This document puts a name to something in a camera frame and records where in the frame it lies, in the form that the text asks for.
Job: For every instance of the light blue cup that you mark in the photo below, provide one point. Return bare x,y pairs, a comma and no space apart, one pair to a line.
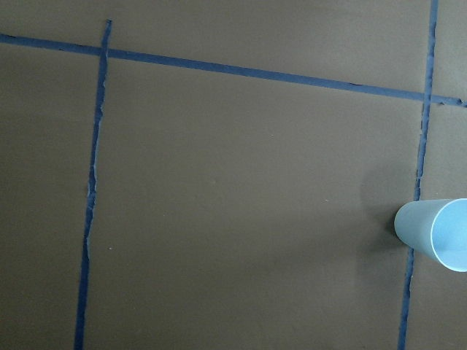
435,228

